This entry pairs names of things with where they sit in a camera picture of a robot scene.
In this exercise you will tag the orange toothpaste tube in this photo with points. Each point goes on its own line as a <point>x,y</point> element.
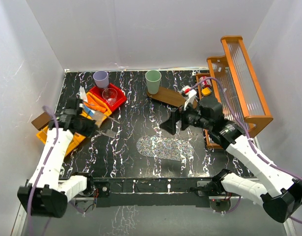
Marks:
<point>95,107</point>

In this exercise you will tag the yellow grey sponge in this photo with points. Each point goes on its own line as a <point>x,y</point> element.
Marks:
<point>206,91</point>

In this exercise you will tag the purple plastic cup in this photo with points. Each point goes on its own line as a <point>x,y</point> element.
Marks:
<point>101,79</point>

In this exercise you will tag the brown square coaster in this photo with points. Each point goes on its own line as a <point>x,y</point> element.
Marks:
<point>41,121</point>

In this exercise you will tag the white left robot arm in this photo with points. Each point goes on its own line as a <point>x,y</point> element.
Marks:
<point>44,195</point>

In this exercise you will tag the glittery oval mat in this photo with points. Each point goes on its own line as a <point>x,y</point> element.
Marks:
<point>164,148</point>

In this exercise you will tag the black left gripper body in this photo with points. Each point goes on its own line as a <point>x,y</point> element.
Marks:
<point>87,127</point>

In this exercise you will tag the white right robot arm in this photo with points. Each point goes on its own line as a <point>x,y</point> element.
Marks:
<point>279,193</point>

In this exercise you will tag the red plastic bin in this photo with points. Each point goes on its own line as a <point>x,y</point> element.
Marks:
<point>119,100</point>

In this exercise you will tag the black front mounting rail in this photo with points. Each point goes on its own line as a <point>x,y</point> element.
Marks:
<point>177,191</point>

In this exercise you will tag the green plastic cup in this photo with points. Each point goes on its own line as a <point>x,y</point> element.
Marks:
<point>153,80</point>

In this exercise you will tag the orange wooden tiered shelf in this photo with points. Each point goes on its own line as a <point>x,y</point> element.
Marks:
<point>241,95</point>

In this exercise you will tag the brown oval wooden tray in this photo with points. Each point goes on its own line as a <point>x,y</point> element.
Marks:
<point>168,96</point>

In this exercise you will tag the blue toothpaste tube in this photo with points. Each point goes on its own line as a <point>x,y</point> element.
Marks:
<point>90,112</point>

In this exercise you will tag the clear acrylic toothbrush holder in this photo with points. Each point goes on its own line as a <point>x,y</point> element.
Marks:
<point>102,124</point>

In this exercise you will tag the red white small box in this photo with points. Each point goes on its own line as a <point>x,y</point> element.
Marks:
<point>206,82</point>

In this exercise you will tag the clear drinking glass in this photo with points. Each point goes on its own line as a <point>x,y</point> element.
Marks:
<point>110,95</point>

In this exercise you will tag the orange plastic organizer bin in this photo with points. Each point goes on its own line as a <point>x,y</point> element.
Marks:
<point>77,139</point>

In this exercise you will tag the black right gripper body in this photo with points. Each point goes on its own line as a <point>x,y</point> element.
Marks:
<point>190,117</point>

